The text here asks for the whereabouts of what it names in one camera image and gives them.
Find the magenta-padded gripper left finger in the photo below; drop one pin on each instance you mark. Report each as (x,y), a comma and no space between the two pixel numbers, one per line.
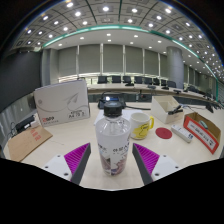
(77,156)

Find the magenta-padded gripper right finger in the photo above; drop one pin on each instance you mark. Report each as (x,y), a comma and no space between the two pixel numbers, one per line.
(146,157)

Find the clear black-capped water bottle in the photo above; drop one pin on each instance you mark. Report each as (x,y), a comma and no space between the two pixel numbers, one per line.
(112,143)

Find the flat round red coaster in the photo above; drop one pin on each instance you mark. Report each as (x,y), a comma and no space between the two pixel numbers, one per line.
(163,133)

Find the white mug with yellow print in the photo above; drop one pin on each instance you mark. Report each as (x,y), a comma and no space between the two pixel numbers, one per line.
(140,126)

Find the white printed paper sheet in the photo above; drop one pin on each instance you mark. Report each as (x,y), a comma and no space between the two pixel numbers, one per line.
(99,116)

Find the flat brown cardboard envelope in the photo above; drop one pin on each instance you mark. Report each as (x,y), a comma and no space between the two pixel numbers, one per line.
(28,142)

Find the beige divided organizer box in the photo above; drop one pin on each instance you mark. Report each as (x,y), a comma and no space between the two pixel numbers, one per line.
(161,108)

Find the black clip in organizer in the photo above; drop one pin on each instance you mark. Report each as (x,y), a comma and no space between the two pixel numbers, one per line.
(175,110)

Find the white paper ream box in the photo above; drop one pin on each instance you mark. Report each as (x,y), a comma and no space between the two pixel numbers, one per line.
(61,103)

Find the red-sided open cardboard box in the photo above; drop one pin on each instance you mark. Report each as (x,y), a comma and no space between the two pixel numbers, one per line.
(201,135)

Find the black box-shaped device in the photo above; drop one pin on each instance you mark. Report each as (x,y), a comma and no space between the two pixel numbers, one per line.
(25,123)

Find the green whiteboard eraser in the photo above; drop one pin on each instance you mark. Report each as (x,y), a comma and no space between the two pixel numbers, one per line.
(203,124)

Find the long curved conference desk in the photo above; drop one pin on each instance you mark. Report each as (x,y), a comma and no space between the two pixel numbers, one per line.
(140,88)

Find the row of black office chairs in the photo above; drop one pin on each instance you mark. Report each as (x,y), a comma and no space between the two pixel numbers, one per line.
(116,79)

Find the group of ceiling lights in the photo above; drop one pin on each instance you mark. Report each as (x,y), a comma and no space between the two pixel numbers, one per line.
(105,8)

